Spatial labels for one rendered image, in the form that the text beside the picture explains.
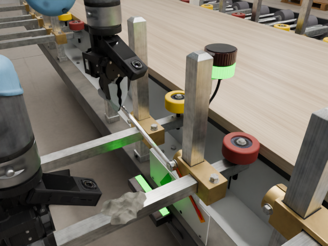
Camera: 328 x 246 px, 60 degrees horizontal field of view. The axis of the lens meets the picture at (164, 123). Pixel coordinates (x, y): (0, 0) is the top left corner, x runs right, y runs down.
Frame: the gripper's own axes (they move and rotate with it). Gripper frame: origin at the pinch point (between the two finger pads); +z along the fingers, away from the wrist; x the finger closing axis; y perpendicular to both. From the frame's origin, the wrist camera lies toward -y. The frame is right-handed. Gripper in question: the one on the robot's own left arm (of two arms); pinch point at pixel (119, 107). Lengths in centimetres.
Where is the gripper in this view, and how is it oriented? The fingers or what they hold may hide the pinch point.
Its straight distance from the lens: 72.8
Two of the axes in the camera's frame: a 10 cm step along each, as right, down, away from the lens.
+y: -7.8, -3.4, 5.3
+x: -6.3, 4.2, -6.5
